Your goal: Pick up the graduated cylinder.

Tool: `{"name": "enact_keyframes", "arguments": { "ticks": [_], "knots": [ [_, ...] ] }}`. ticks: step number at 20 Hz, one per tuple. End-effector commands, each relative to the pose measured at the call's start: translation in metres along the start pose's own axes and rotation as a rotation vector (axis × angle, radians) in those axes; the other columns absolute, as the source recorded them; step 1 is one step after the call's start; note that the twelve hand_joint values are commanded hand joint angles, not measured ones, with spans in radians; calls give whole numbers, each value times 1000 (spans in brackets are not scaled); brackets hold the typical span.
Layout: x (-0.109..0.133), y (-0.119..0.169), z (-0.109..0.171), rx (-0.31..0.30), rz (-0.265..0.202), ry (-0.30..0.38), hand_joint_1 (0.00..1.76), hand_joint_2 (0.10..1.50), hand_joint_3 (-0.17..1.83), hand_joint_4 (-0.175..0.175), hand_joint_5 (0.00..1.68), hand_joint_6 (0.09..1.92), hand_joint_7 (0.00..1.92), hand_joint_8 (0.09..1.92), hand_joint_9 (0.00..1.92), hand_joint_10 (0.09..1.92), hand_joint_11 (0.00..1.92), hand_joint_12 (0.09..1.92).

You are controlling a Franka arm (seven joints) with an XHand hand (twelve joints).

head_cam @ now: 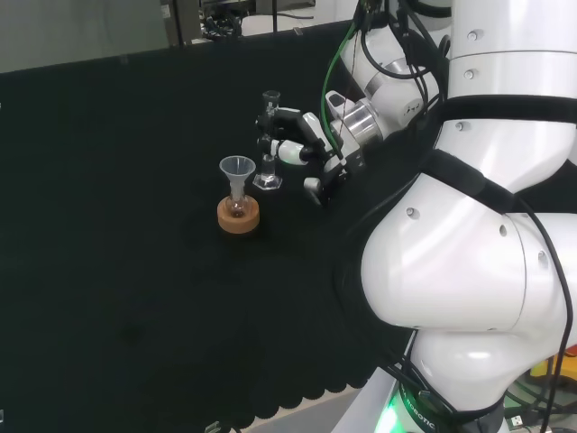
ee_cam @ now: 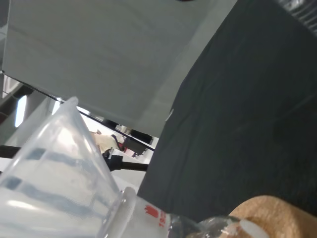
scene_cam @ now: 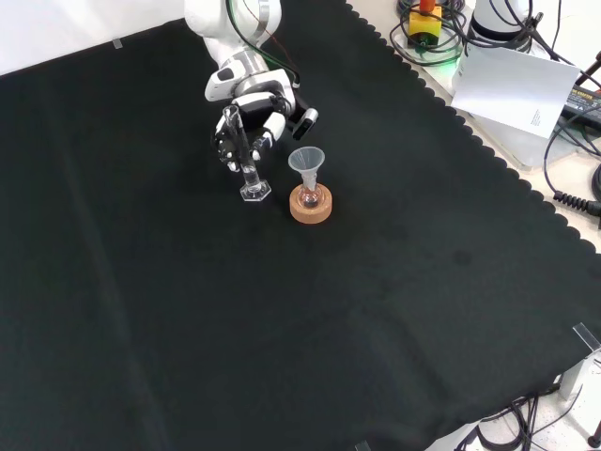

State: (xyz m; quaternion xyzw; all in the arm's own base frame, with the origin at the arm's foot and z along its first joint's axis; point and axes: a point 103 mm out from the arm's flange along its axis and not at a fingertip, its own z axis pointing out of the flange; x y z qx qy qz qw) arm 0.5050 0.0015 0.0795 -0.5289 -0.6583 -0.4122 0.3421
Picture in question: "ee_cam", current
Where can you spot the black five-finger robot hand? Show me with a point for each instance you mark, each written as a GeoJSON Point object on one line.
{"type": "Point", "coordinates": [187, 0]}

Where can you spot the clear tape strip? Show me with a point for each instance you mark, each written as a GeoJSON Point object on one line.
{"type": "Point", "coordinates": [169, 115]}

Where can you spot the black cloth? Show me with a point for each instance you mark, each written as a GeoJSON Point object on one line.
{"type": "Point", "coordinates": [235, 124]}

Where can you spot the black chair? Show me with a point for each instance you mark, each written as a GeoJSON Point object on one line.
{"type": "Point", "coordinates": [133, 146]}

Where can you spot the black tripod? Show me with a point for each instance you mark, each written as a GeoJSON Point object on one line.
{"type": "Point", "coordinates": [131, 166]}

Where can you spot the clear round-bottom flask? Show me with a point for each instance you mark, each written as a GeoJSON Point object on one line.
{"type": "Point", "coordinates": [148, 218]}

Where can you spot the translucent plastic funnel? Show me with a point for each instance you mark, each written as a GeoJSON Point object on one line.
{"type": "Point", "coordinates": [49, 173]}

